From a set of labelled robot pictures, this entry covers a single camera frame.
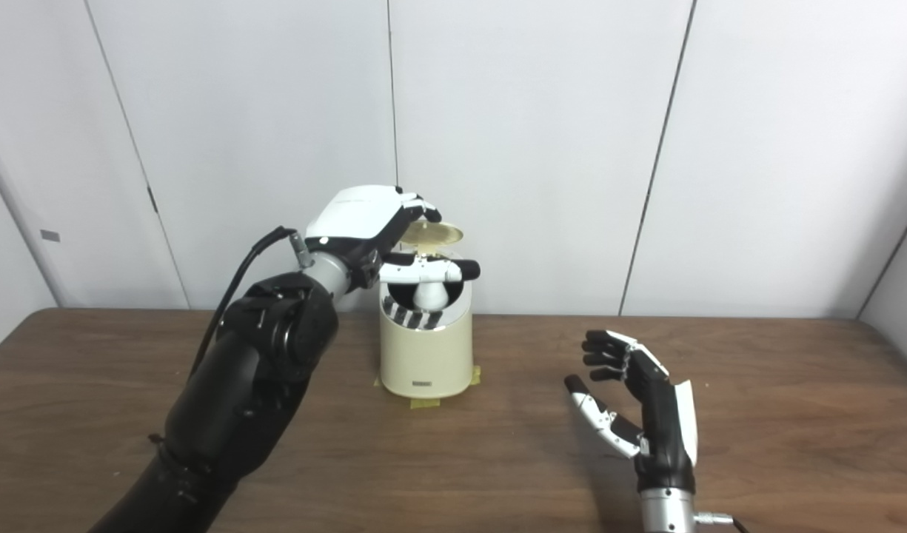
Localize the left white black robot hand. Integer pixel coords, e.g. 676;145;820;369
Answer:
304;185;481;291

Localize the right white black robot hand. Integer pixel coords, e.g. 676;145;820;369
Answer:
563;329;699;493

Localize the cream round bin lid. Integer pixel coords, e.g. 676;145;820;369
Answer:
398;220;465;256

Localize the small white plastic bottle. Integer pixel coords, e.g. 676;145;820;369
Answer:
412;280;448;312

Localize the cream-colored bin body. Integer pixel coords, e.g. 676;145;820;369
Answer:
378;252;475;398

